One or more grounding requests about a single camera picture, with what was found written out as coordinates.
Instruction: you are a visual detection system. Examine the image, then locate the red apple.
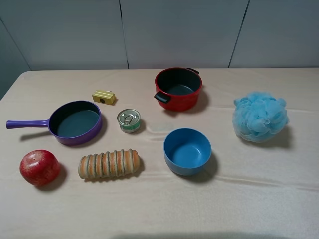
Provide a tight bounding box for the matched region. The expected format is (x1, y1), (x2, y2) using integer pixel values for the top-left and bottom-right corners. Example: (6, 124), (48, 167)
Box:
(19, 150), (60, 187)

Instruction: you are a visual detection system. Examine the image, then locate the blue mesh bath sponge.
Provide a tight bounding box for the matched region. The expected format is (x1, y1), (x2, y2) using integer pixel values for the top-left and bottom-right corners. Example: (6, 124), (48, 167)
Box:
(232, 92), (289, 143)

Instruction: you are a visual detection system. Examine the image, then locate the blue plastic bowl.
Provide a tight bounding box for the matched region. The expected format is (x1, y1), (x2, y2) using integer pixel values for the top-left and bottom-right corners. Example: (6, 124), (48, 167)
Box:
(163, 128), (212, 176)

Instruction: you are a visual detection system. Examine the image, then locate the purple frying pan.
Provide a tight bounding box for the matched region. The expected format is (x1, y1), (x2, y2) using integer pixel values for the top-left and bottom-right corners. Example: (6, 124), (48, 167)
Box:
(6, 101), (103, 146)

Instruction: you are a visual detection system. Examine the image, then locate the small tin can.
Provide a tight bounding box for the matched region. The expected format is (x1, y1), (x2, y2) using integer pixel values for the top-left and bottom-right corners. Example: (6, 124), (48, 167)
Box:
(117, 109), (141, 133)

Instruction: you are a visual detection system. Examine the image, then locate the yellow wooden block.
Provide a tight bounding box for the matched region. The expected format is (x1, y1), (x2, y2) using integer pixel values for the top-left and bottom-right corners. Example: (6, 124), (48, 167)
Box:
(92, 90), (116, 105)

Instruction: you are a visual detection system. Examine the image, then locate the striped bread loaf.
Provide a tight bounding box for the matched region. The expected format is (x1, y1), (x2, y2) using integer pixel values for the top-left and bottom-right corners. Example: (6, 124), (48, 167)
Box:
(78, 149), (141, 179)

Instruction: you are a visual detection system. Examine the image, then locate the red pot with black handles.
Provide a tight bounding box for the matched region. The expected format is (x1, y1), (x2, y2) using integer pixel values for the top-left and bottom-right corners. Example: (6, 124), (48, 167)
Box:
(154, 67), (202, 112)

